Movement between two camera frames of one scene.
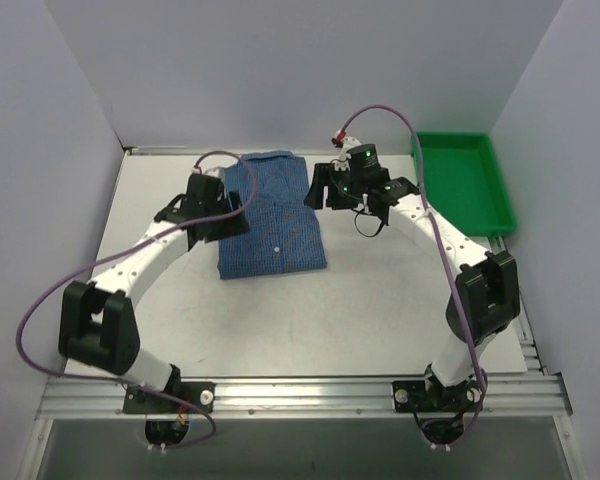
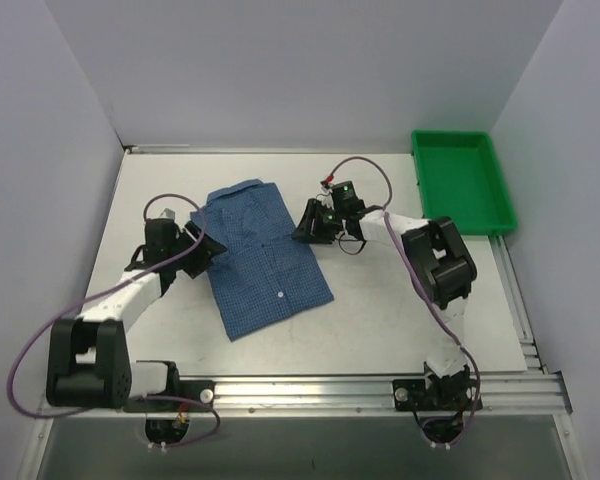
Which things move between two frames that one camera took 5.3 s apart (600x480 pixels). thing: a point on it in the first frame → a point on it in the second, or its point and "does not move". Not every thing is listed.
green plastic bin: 462,182 does not move
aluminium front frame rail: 347,397 does not move
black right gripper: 331,186 → 318,223
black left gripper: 225,220 → 196,252
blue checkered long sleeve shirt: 284,235 → 264,274
